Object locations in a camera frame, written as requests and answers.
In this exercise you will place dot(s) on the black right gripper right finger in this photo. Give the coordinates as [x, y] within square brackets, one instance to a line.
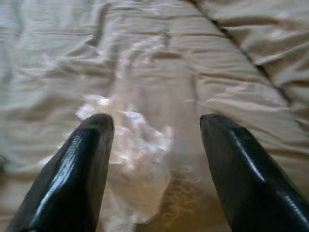
[248, 183]

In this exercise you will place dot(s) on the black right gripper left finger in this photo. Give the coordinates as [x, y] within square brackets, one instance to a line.
[72, 174]

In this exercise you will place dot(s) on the white paper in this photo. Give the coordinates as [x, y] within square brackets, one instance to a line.
[140, 149]

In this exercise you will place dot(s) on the grey leaf-pattern bedsheet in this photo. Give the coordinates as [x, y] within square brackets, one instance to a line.
[72, 60]

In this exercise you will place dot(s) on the beige wrinkled bed cover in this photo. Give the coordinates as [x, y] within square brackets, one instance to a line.
[277, 36]

